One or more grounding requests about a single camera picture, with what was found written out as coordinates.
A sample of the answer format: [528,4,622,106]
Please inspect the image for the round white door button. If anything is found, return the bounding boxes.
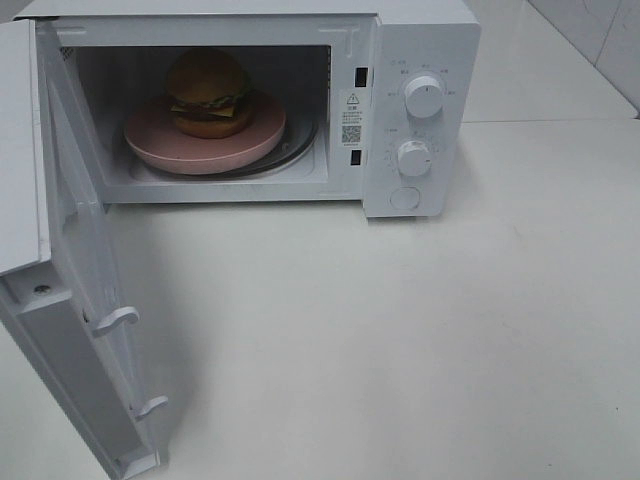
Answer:
[390,187,421,210]

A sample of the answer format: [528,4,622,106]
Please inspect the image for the burger with lettuce and cheese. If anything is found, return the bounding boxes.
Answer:
[165,47,253,139]

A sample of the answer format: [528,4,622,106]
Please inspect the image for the pink round plate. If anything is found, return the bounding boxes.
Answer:
[124,91,286,175]

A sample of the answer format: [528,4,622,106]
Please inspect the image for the glass microwave turntable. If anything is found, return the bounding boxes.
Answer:
[126,119,317,179]

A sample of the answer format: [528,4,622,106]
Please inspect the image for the lower white timer knob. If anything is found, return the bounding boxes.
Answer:
[397,140,432,177]

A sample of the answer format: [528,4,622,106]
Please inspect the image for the white warning label sticker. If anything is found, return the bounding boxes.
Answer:
[339,90,365,146]

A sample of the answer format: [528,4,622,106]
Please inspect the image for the white microwave oven body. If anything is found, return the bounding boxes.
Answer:
[5,1,481,217]

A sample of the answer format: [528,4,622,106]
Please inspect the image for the upper white power knob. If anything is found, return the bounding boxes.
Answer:
[403,72,445,119]

